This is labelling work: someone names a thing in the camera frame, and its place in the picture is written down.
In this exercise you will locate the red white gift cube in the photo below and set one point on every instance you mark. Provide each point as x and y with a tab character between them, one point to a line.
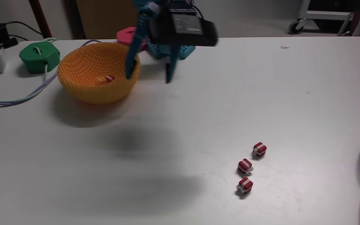
245	166
109	78
245	185
259	149

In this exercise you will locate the pink hexagonal box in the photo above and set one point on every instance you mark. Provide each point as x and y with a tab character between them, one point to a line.
127	36

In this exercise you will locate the grey wheeled cart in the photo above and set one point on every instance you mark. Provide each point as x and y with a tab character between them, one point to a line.
323	17

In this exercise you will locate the yellow honeycomb basket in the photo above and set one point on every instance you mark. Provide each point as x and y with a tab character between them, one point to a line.
86	70

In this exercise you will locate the green hexagonal box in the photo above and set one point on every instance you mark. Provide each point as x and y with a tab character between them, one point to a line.
39	57

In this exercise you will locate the dark red pole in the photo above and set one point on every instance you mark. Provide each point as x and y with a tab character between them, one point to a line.
41	18

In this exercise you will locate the black camera box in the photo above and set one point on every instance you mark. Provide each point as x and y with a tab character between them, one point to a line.
183	29

